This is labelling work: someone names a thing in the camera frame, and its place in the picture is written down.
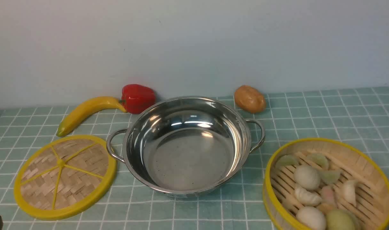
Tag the yellow woven bamboo steamer lid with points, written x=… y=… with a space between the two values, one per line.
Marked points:
x=65 y=177

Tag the yellow bamboo steamer basket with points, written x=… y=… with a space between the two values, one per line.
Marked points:
x=372 y=191

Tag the stainless steel pot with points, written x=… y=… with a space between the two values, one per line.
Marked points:
x=186 y=146

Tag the yellow plastic banana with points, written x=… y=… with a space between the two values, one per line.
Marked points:
x=85 y=110

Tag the red bell pepper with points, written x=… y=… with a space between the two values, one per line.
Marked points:
x=137 y=98

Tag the brown potato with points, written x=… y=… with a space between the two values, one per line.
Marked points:
x=249 y=99

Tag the green dumpling left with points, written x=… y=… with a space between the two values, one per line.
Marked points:
x=286 y=160

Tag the green dumpling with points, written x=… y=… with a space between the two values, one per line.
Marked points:
x=286 y=160
x=319 y=159
x=330 y=177

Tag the white dumpling centre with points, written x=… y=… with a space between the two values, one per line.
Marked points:
x=306 y=198

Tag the white dumpling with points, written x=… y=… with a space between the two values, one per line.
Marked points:
x=349 y=191
x=306 y=198

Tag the white round bun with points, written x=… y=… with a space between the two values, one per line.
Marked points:
x=312 y=217
x=307 y=177

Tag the white round bun front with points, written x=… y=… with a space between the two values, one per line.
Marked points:
x=312 y=217

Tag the green dumpling back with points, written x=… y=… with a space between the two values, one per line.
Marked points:
x=319 y=159

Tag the pink dumpling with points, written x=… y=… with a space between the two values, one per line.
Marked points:
x=328 y=196

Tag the green dumpling middle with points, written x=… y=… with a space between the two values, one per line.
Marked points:
x=330 y=177

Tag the green round bun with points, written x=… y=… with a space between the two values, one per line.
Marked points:
x=339 y=220

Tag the white dumpling right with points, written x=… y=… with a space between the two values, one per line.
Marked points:
x=349 y=191

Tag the green checkered tablecloth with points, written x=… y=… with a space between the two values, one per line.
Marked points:
x=358 y=117

